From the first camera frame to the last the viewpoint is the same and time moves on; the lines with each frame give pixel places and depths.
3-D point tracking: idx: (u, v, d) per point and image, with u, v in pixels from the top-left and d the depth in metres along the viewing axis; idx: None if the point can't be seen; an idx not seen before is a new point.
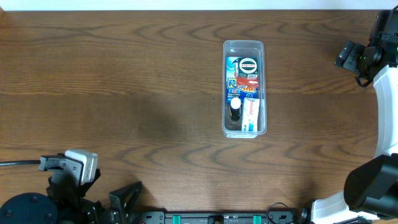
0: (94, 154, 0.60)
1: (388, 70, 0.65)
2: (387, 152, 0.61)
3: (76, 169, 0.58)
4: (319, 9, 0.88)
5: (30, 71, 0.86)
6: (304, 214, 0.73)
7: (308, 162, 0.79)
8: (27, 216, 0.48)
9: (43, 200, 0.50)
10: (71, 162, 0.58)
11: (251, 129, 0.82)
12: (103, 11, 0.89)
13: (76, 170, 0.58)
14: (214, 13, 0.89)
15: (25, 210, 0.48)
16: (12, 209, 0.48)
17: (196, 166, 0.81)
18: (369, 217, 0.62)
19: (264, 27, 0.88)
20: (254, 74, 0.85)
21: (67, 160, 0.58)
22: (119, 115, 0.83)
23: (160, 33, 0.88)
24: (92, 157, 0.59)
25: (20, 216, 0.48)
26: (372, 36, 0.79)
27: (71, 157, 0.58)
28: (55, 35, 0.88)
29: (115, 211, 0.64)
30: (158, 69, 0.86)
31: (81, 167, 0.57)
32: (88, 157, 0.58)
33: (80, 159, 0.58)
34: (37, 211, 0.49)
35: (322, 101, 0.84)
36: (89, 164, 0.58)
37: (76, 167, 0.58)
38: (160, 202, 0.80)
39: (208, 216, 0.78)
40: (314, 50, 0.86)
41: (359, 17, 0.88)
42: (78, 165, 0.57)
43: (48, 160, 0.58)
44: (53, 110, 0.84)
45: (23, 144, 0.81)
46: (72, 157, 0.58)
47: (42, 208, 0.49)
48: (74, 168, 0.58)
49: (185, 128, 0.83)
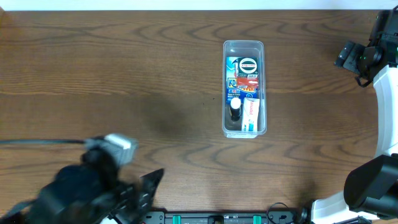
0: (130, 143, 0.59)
1: (387, 70, 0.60)
2: (387, 152, 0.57)
3: (122, 150, 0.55)
4: (316, 10, 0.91)
5: (33, 70, 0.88)
6: (304, 214, 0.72)
7: (308, 162, 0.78)
8: (74, 183, 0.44)
9: (89, 171, 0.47)
10: (114, 145, 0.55)
11: (251, 129, 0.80)
12: (106, 12, 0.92)
13: (119, 154, 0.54)
14: (214, 14, 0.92)
15: (74, 177, 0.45)
16: (63, 176, 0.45)
17: (196, 166, 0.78)
18: (370, 217, 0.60)
19: (263, 27, 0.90)
20: (254, 74, 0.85)
21: (111, 144, 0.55)
22: (118, 114, 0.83)
23: (160, 32, 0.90)
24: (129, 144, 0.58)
25: (67, 182, 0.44)
26: (371, 35, 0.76)
27: (112, 142, 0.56)
28: (58, 35, 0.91)
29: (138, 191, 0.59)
30: (158, 68, 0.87)
31: (125, 152, 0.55)
32: (129, 143, 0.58)
33: (124, 142, 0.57)
34: (84, 178, 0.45)
35: (323, 101, 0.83)
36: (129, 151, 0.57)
37: (122, 149, 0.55)
38: (159, 201, 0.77)
39: (208, 216, 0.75)
40: (313, 50, 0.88)
41: (356, 19, 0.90)
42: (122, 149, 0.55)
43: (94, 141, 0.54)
44: (54, 109, 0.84)
45: (22, 143, 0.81)
46: (116, 140, 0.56)
47: (88, 177, 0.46)
48: (117, 152, 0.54)
49: (184, 129, 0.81)
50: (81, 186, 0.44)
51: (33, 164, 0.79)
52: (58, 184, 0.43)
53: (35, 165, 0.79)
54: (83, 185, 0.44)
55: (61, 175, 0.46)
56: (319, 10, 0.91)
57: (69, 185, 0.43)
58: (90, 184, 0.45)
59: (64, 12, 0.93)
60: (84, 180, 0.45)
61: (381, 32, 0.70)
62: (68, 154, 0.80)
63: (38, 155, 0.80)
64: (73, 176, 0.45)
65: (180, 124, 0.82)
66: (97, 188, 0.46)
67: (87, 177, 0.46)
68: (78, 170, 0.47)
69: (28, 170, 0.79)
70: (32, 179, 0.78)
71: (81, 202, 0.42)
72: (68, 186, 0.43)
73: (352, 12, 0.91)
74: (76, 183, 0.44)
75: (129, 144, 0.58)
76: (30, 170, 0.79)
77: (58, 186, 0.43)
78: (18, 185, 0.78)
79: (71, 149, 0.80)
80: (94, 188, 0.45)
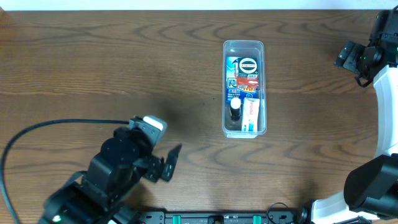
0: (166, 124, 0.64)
1: (387, 70, 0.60)
2: (387, 152, 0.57)
3: (157, 131, 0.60)
4: (316, 10, 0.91)
5: (33, 70, 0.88)
6: (304, 214, 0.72)
7: (308, 162, 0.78)
8: (119, 152, 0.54)
9: (127, 141, 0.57)
10: (150, 126, 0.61)
11: (251, 129, 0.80)
12: (106, 12, 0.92)
13: (153, 134, 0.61)
14: (214, 14, 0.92)
15: (117, 147, 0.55)
16: (109, 146, 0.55)
17: (196, 166, 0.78)
18: (370, 217, 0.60)
19: (263, 27, 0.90)
20: (254, 74, 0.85)
21: (148, 124, 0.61)
22: (118, 114, 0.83)
23: (160, 32, 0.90)
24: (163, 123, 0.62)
25: (114, 152, 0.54)
26: (372, 35, 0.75)
27: (148, 124, 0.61)
28: (58, 35, 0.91)
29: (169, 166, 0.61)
30: (158, 68, 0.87)
31: (159, 132, 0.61)
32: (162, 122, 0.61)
33: (158, 124, 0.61)
34: (125, 147, 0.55)
35: (323, 101, 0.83)
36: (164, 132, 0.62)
37: (157, 130, 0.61)
38: (159, 201, 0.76)
39: (208, 216, 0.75)
40: (313, 51, 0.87)
41: (356, 19, 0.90)
42: (157, 129, 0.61)
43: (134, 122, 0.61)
44: (54, 109, 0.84)
45: (21, 143, 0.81)
46: (151, 121, 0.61)
47: (128, 147, 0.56)
48: (152, 131, 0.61)
49: (185, 129, 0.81)
50: (124, 154, 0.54)
51: (33, 164, 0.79)
52: (107, 154, 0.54)
53: (35, 165, 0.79)
54: (125, 154, 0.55)
55: (104, 145, 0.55)
56: (319, 10, 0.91)
57: (115, 155, 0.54)
58: (130, 153, 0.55)
59: (64, 12, 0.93)
60: (125, 149, 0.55)
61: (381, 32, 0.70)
62: (68, 154, 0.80)
63: (38, 155, 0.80)
64: (115, 147, 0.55)
65: (180, 124, 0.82)
66: (136, 155, 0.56)
67: (127, 146, 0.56)
68: (118, 142, 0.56)
69: (28, 170, 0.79)
70: (32, 179, 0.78)
71: (125, 165, 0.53)
72: (114, 155, 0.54)
73: (352, 12, 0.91)
74: (120, 152, 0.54)
75: (163, 122, 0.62)
76: (30, 170, 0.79)
77: (107, 155, 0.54)
78: (18, 185, 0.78)
79: (71, 149, 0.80)
80: (134, 154, 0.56)
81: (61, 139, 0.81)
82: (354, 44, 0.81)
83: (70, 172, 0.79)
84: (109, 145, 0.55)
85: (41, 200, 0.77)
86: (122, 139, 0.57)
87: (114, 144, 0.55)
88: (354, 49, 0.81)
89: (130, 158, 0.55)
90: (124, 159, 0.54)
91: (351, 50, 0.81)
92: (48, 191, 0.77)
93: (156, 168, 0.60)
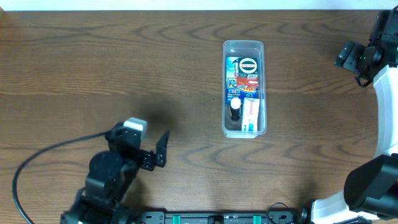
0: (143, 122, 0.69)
1: (387, 70, 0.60)
2: (387, 152, 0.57)
3: (139, 134, 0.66)
4: (316, 10, 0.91)
5: (33, 70, 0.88)
6: (304, 214, 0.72)
7: (308, 162, 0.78)
8: (106, 166, 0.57)
9: (109, 154, 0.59)
10: (132, 129, 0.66)
11: (251, 129, 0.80)
12: (106, 12, 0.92)
13: (136, 135, 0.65)
14: (214, 14, 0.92)
15: (102, 162, 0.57)
16: (96, 163, 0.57)
17: (196, 166, 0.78)
18: (370, 217, 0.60)
19: (263, 27, 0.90)
20: (254, 74, 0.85)
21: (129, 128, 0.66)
22: (118, 115, 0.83)
23: (160, 32, 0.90)
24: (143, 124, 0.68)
25: (102, 167, 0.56)
26: (372, 35, 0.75)
27: (129, 127, 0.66)
28: (58, 35, 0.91)
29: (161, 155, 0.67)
30: (158, 69, 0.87)
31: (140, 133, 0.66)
32: (142, 124, 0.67)
33: (139, 126, 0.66)
34: (108, 161, 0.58)
35: (323, 101, 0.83)
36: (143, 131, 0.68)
37: (138, 132, 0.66)
38: (159, 201, 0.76)
39: (208, 216, 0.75)
40: (313, 51, 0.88)
41: (355, 20, 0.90)
42: (138, 130, 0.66)
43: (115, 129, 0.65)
44: (54, 108, 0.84)
45: (22, 143, 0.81)
46: (132, 125, 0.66)
47: (112, 158, 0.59)
48: (135, 133, 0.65)
49: (185, 129, 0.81)
50: (109, 168, 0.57)
51: (33, 164, 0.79)
52: (94, 173, 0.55)
53: (35, 165, 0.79)
54: (110, 166, 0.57)
55: (91, 163, 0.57)
56: (319, 10, 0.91)
57: (102, 171, 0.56)
58: (114, 163, 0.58)
59: (65, 12, 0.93)
60: (110, 162, 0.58)
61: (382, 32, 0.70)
62: (68, 154, 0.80)
63: (38, 155, 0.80)
64: (99, 163, 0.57)
65: (180, 124, 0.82)
66: (120, 163, 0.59)
67: (111, 158, 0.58)
68: (100, 158, 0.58)
69: (28, 170, 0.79)
70: (32, 179, 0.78)
71: (114, 175, 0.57)
72: (102, 172, 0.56)
73: (352, 12, 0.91)
74: (106, 167, 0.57)
75: (143, 124, 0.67)
76: (30, 170, 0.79)
77: (94, 174, 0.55)
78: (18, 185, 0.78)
79: (71, 149, 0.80)
80: (118, 162, 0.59)
81: (62, 139, 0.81)
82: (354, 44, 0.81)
83: (70, 172, 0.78)
84: (93, 165, 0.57)
85: (41, 200, 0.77)
86: (104, 154, 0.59)
87: (97, 162, 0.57)
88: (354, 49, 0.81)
89: (115, 168, 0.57)
90: (111, 172, 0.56)
91: (351, 50, 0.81)
92: (48, 191, 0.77)
93: (150, 159, 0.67)
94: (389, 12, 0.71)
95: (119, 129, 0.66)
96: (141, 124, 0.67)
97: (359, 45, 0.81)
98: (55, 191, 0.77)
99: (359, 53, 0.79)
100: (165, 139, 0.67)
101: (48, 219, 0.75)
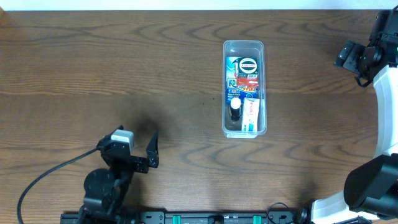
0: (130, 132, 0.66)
1: (387, 70, 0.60)
2: (387, 152, 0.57)
3: (127, 145, 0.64)
4: (316, 10, 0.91)
5: (33, 70, 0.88)
6: (304, 214, 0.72)
7: (308, 162, 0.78)
8: (99, 184, 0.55)
9: (99, 171, 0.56)
10: (119, 142, 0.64)
11: (251, 129, 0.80)
12: (106, 12, 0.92)
13: (124, 147, 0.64)
14: (214, 14, 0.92)
15: (96, 181, 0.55)
16: (89, 183, 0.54)
17: (196, 166, 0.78)
18: (370, 217, 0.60)
19: (263, 27, 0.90)
20: (254, 74, 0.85)
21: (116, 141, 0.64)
22: (117, 114, 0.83)
23: (160, 32, 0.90)
24: (130, 134, 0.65)
25: (95, 186, 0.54)
26: (372, 35, 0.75)
27: (117, 139, 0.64)
28: (58, 35, 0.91)
29: (153, 158, 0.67)
30: (158, 69, 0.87)
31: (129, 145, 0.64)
32: (129, 135, 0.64)
33: (126, 138, 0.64)
34: (102, 178, 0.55)
35: (323, 101, 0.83)
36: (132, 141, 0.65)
37: (127, 145, 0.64)
38: (159, 201, 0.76)
39: (208, 216, 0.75)
40: (313, 51, 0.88)
41: (355, 20, 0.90)
42: (126, 144, 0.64)
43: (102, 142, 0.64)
44: (54, 108, 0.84)
45: (21, 143, 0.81)
46: (119, 137, 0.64)
47: (103, 175, 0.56)
48: (124, 146, 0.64)
49: (185, 129, 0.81)
50: (104, 185, 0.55)
51: (32, 164, 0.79)
52: (90, 193, 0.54)
53: (35, 165, 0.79)
54: (104, 183, 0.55)
55: (85, 185, 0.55)
56: (319, 10, 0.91)
57: (97, 190, 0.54)
58: (108, 180, 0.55)
59: (64, 12, 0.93)
60: (103, 179, 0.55)
61: (381, 32, 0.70)
62: (68, 154, 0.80)
63: (38, 155, 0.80)
64: (92, 182, 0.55)
65: (180, 124, 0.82)
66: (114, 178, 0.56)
67: (102, 175, 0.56)
68: (92, 177, 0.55)
69: (28, 170, 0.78)
70: (32, 179, 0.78)
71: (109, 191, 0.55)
72: (97, 190, 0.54)
73: (352, 12, 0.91)
74: (101, 185, 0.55)
75: (130, 135, 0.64)
76: (30, 170, 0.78)
77: (91, 194, 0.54)
78: (18, 185, 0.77)
79: (71, 149, 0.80)
80: (110, 178, 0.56)
81: (62, 139, 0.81)
82: (354, 43, 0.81)
83: (70, 172, 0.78)
84: (87, 185, 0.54)
85: (41, 200, 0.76)
86: (95, 171, 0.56)
87: (91, 181, 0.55)
88: (354, 49, 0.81)
89: (111, 184, 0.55)
90: (106, 189, 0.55)
91: (351, 50, 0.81)
92: (48, 191, 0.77)
93: (142, 164, 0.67)
94: (388, 12, 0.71)
95: (106, 141, 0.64)
96: (127, 135, 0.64)
97: (359, 45, 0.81)
98: (55, 191, 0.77)
99: (359, 53, 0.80)
100: (155, 143, 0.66)
101: (48, 219, 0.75)
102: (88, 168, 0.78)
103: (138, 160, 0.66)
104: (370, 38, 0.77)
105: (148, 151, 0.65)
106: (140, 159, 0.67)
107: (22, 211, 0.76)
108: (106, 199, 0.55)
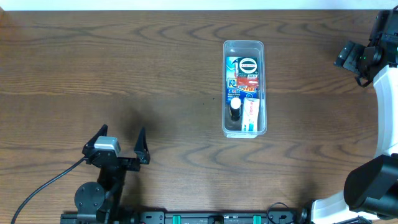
0: (114, 137, 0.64)
1: (387, 70, 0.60)
2: (387, 152, 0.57)
3: (112, 152, 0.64)
4: (316, 10, 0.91)
5: (33, 70, 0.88)
6: (304, 214, 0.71)
7: (308, 162, 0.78)
8: (90, 198, 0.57)
9: (89, 186, 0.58)
10: (104, 150, 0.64)
11: (251, 129, 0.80)
12: (106, 12, 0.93)
13: (110, 155, 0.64)
14: (214, 14, 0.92)
15: (86, 196, 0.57)
16: (80, 200, 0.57)
17: (196, 166, 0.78)
18: (370, 217, 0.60)
19: (263, 27, 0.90)
20: (254, 74, 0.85)
21: (100, 150, 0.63)
22: (117, 114, 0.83)
23: (160, 32, 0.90)
24: (113, 140, 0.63)
25: (87, 201, 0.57)
26: (372, 35, 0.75)
27: (101, 148, 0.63)
28: (58, 35, 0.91)
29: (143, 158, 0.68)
30: (158, 69, 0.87)
31: (114, 152, 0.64)
32: (112, 143, 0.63)
33: (111, 146, 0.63)
34: (91, 192, 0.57)
35: (323, 101, 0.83)
36: (117, 147, 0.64)
37: (111, 152, 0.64)
38: (159, 201, 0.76)
39: (208, 216, 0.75)
40: (313, 51, 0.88)
41: (355, 20, 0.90)
42: (111, 152, 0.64)
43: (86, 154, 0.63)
44: (54, 108, 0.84)
45: (21, 144, 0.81)
46: (102, 146, 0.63)
47: (92, 190, 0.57)
48: (109, 154, 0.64)
49: (185, 129, 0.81)
50: (94, 199, 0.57)
51: (32, 164, 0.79)
52: (83, 209, 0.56)
53: (35, 165, 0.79)
54: (94, 196, 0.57)
55: (76, 201, 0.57)
56: (319, 10, 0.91)
57: (89, 204, 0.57)
58: (97, 193, 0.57)
59: (64, 12, 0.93)
60: (93, 193, 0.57)
61: (381, 32, 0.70)
62: (68, 154, 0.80)
63: (38, 155, 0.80)
64: (83, 198, 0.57)
65: (180, 124, 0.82)
66: (103, 190, 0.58)
67: (91, 190, 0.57)
68: (82, 192, 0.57)
69: (28, 170, 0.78)
70: (32, 179, 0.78)
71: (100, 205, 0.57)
72: (89, 205, 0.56)
73: (352, 12, 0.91)
74: (91, 199, 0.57)
75: (113, 142, 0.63)
76: (30, 170, 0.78)
77: (83, 210, 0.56)
78: (18, 185, 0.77)
79: (71, 149, 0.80)
80: (100, 191, 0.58)
81: (62, 139, 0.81)
82: (353, 44, 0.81)
83: (70, 172, 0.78)
84: (78, 200, 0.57)
85: (41, 200, 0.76)
86: (84, 185, 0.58)
87: (81, 196, 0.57)
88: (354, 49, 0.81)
89: (101, 197, 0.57)
90: (97, 203, 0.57)
91: (351, 50, 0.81)
92: (48, 191, 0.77)
93: (132, 163, 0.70)
94: (389, 12, 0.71)
95: (90, 151, 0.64)
96: (111, 144, 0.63)
97: (359, 45, 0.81)
98: (55, 191, 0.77)
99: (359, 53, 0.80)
100: (142, 142, 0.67)
101: (48, 219, 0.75)
102: (88, 168, 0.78)
103: (127, 162, 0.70)
104: (370, 39, 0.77)
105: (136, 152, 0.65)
106: (129, 160, 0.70)
107: (23, 211, 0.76)
108: (100, 210, 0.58)
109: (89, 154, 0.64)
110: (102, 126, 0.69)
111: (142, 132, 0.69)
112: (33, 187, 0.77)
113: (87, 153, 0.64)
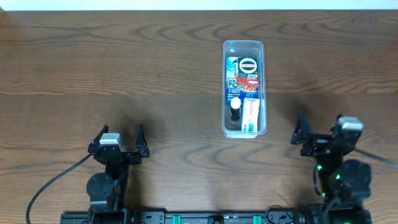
0: (117, 134, 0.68)
1: None
2: None
3: (117, 147, 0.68)
4: (317, 11, 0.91)
5: (33, 70, 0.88)
6: (302, 219, 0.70)
7: (308, 162, 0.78)
8: (100, 188, 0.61)
9: (97, 177, 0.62)
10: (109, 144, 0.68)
11: (251, 129, 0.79)
12: (106, 12, 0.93)
13: (115, 149, 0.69)
14: (214, 14, 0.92)
15: (97, 185, 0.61)
16: (91, 189, 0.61)
17: (196, 166, 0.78)
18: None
19: (263, 27, 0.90)
20: (254, 74, 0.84)
21: (106, 145, 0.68)
22: (117, 114, 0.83)
23: (160, 33, 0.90)
24: (117, 135, 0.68)
25: (97, 190, 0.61)
26: (342, 172, 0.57)
27: (106, 143, 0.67)
28: (58, 35, 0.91)
29: (144, 151, 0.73)
30: (158, 69, 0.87)
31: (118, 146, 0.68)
32: (116, 137, 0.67)
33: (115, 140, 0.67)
34: (102, 182, 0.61)
35: (322, 101, 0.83)
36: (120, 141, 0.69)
37: (117, 146, 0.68)
38: (159, 202, 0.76)
39: (208, 216, 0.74)
40: (313, 51, 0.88)
41: (355, 20, 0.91)
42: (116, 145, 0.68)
43: (92, 149, 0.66)
44: (53, 108, 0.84)
45: (20, 144, 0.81)
46: (107, 141, 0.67)
47: (102, 180, 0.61)
48: (114, 147, 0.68)
49: (185, 129, 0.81)
50: (105, 188, 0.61)
51: (32, 164, 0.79)
52: (94, 197, 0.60)
53: (35, 165, 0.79)
54: (104, 185, 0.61)
55: (89, 191, 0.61)
56: (319, 10, 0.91)
57: (100, 192, 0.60)
58: (107, 182, 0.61)
59: (64, 12, 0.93)
60: (103, 182, 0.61)
61: (336, 200, 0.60)
62: (67, 154, 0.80)
63: (38, 155, 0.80)
64: (94, 187, 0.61)
65: (180, 124, 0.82)
66: (112, 178, 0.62)
67: (101, 180, 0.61)
68: (92, 182, 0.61)
69: (28, 170, 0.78)
70: (32, 179, 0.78)
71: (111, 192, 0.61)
72: (100, 193, 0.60)
73: (352, 12, 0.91)
74: (101, 187, 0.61)
75: (117, 136, 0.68)
76: (30, 170, 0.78)
77: (95, 196, 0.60)
78: (18, 185, 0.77)
79: (71, 149, 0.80)
80: (109, 181, 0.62)
81: (62, 139, 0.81)
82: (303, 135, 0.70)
83: (70, 172, 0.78)
84: (89, 190, 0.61)
85: (41, 200, 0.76)
86: (94, 176, 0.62)
87: (92, 186, 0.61)
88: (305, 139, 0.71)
89: (110, 185, 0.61)
90: (107, 190, 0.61)
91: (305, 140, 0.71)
92: (48, 192, 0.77)
93: (135, 157, 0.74)
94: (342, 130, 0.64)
95: (96, 147, 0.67)
96: (115, 139, 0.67)
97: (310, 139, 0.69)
98: (55, 191, 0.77)
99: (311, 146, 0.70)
100: (141, 137, 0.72)
101: (48, 219, 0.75)
102: (87, 168, 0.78)
103: (129, 155, 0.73)
104: (358, 173, 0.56)
105: (137, 146, 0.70)
106: (132, 154, 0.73)
107: (22, 211, 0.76)
108: (110, 198, 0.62)
109: (96, 149, 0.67)
110: (104, 126, 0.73)
111: (140, 129, 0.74)
112: (32, 188, 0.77)
113: (94, 150, 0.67)
